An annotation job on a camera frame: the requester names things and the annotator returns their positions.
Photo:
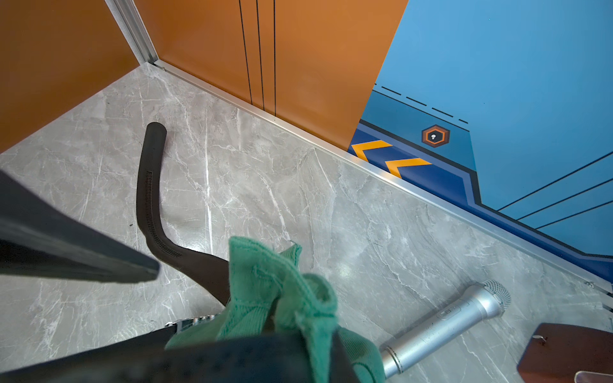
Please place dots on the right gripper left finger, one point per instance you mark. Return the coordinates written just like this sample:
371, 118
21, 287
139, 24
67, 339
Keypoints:
39, 241

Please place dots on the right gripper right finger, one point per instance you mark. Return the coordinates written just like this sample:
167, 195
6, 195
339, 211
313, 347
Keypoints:
270, 357

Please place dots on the green trousers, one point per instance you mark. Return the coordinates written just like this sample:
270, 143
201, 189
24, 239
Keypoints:
267, 287

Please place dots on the black belt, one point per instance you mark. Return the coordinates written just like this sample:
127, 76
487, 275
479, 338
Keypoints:
208, 271

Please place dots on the silver microphone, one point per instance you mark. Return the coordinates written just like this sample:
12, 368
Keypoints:
481, 301

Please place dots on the brown wooden metronome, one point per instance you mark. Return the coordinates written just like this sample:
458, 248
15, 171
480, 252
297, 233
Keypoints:
566, 353

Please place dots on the left aluminium corner post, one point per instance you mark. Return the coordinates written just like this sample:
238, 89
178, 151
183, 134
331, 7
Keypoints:
132, 26

